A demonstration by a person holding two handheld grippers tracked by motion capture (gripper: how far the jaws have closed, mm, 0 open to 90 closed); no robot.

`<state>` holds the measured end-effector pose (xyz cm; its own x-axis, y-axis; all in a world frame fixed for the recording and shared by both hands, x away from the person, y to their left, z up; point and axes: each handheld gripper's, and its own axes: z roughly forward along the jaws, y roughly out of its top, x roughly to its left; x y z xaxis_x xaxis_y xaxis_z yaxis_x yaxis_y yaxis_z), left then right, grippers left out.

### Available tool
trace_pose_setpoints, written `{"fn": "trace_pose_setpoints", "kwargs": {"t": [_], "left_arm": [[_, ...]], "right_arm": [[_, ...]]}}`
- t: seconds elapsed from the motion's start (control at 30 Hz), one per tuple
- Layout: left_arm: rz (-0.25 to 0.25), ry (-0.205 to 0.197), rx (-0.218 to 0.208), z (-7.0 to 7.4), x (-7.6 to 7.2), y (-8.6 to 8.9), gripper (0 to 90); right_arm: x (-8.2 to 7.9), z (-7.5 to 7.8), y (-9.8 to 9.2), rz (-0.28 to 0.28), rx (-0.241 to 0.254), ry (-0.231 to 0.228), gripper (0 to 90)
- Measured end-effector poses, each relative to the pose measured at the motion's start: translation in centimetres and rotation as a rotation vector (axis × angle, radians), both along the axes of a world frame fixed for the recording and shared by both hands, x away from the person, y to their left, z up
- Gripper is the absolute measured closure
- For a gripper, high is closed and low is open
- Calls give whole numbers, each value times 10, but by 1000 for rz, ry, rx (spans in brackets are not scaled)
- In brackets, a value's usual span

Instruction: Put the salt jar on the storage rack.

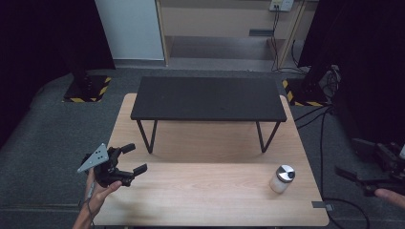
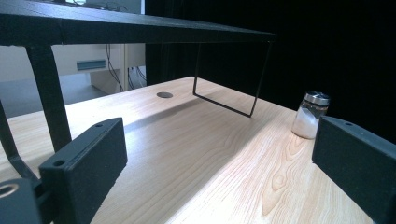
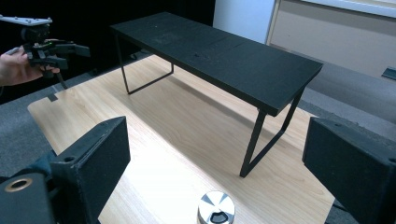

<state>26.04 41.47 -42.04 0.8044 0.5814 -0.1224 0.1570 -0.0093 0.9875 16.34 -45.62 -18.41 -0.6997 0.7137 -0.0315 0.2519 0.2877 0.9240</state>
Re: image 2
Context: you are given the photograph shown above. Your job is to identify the glass salt shaker metal lid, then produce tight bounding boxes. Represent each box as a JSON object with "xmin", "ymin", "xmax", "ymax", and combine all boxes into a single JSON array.
[{"xmin": 290, "ymin": 91, "xmax": 331, "ymax": 140}]

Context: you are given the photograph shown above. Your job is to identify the beige cabinet with drawer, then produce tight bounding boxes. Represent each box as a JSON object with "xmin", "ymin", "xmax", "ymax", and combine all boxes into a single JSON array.
[{"xmin": 50, "ymin": 43, "xmax": 147, "ymax": 95}]

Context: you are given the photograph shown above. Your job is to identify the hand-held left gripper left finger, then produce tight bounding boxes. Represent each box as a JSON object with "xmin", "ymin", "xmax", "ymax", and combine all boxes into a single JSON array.
[{"xmin": 38, "ymin": 117, "xmax": 129, "ymax": 224}]

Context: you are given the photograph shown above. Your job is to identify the black cable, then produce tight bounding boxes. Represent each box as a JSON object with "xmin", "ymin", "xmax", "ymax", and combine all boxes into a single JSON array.
[{"xmin": 105, "ymin": 43, "xmax": 125, "ymax": 93}]

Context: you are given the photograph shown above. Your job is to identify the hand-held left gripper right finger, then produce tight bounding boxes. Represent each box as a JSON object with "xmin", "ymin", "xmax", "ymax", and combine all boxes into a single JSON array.
[{"xmin": 311, "ymin": 115, "xmax": 396, "ymax": 224}]

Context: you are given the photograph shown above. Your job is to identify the black curtain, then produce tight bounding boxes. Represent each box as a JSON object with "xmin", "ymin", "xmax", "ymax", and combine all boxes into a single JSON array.
[{"xmin": 145, "ymin": 0, "xmax": 396, "ymax": 145}]

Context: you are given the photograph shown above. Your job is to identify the black metal shelf rack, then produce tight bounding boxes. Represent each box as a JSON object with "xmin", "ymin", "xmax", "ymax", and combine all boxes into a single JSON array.
[{"xmin": 0, "ymin": 0, "xmax": 277, "ymax": 183}]

